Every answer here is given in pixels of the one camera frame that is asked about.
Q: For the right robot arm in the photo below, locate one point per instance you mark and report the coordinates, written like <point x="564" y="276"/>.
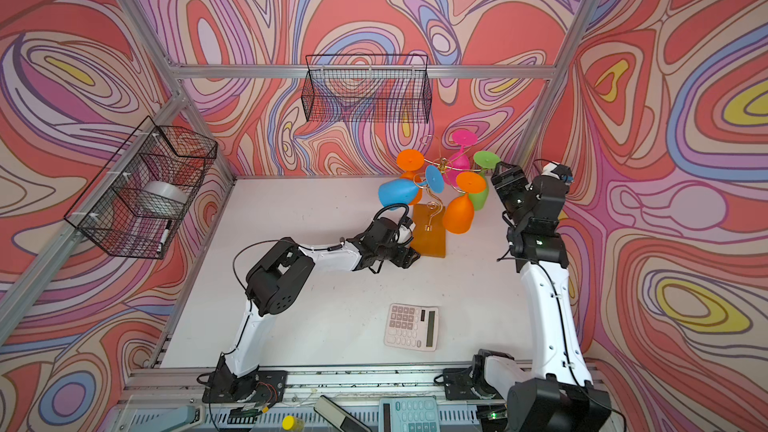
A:
<point x="558" y="392"/>

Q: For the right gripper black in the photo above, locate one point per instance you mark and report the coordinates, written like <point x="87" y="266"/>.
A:
<point x="503" y="189"/>

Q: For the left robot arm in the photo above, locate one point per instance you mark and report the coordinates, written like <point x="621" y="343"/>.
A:
<point x="275" y="282"/>

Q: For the black wire basket left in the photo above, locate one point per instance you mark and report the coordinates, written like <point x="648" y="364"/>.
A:
<point x="118" y="216"/>

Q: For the black wire basket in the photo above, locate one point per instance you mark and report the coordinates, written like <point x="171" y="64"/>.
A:
<point x="367" y="88"/>
<point x="118" y="216"/>

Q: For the magenta wine glass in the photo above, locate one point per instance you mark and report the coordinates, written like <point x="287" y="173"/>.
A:
<point x="459" y="162"/>

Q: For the orange wine glass front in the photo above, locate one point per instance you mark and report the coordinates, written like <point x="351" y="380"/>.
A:
<point x="459" y="215"/>

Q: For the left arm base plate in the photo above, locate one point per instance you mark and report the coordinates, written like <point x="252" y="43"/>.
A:
<point x="262" y="387"/>

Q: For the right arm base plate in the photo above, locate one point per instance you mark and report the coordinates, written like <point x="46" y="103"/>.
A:
<point x="459" y="384"/>

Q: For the gold wire rack wooden base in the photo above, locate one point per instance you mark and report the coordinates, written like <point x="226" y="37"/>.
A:
<point x="429" y="234"/>

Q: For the pink calculator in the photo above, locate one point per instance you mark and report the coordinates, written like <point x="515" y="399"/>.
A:
<point x="412" y="327"/>

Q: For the orange wine glass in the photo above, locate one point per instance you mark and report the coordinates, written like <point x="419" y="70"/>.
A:
<point x="459" y="215"/>
<point x="410" y="165"/>

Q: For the blue wine glass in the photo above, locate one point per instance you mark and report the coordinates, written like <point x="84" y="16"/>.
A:
<point x="430" y="180"/>

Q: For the green wine glass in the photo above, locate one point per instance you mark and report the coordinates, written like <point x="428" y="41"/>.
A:
<point x="485" y="161"/>

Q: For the silver tape roll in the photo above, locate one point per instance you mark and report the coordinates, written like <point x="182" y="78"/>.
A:
<point x="166" y="191"/>

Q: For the orange wine glass rear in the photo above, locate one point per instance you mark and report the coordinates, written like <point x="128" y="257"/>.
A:
<point x="410" y="165"/>

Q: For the marker pen in basket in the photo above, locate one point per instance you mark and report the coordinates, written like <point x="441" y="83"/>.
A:
<point x="163" y="238"/>

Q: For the black phone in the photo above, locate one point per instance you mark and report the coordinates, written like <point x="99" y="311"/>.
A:
<point x="336" y="416"/>

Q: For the teal calculator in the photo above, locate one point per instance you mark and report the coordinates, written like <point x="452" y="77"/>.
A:
<point x="408" y="414"/>

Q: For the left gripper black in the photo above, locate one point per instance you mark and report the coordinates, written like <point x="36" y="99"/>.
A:
<point x="405" y="260"/>

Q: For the black wire basket back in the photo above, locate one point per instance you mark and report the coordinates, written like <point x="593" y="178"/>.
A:
<point x="367" y="88"/>

